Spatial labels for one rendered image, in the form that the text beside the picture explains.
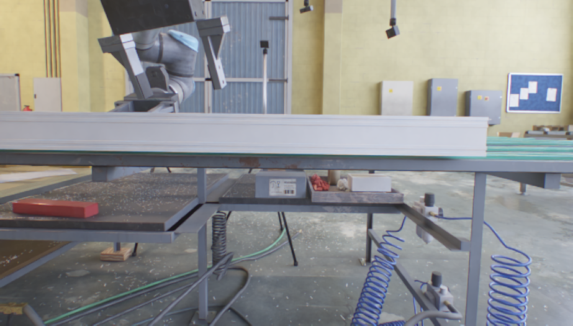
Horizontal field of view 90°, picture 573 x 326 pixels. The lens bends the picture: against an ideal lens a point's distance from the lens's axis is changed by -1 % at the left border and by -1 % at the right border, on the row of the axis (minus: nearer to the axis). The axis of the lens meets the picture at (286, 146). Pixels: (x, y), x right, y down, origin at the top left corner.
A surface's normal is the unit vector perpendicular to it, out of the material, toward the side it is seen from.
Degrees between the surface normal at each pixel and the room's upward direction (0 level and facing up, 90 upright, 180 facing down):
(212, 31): 114
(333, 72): 90
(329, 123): 90
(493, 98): 90
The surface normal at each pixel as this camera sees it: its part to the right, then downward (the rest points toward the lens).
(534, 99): -0.01, 0.07
